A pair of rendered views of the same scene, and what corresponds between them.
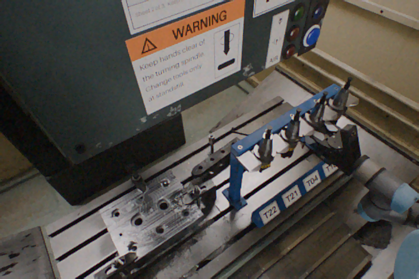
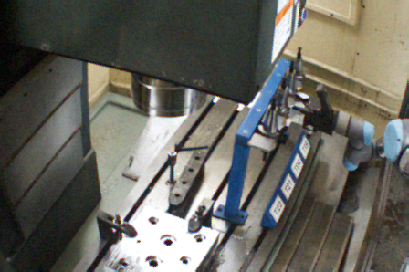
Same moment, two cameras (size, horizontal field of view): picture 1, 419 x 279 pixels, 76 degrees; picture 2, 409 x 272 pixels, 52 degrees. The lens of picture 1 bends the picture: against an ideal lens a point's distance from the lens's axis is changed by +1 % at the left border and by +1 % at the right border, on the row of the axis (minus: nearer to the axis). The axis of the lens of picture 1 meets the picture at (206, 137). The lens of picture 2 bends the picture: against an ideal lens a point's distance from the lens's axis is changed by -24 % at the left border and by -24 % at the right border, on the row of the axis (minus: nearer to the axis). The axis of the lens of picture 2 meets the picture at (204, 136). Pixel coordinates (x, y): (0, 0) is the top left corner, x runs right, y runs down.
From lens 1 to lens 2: 0.76 m
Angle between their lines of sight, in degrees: 29
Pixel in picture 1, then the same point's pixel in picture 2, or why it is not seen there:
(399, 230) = (361, 191)
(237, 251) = (265, 254)
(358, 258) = (346, 223)
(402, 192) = (366, 126)
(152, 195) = (148, 235)
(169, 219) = (187, 249)
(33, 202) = not seen: outside the picture
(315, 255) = (318, 237)
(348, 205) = (323, 188)
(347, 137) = (323, 96)
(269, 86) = not seen: hidden behind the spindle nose
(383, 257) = (359, 215)
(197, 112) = not seen: hidden behind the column
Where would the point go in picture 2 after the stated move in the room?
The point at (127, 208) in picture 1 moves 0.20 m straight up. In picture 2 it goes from (132, 255) to (125, 209)
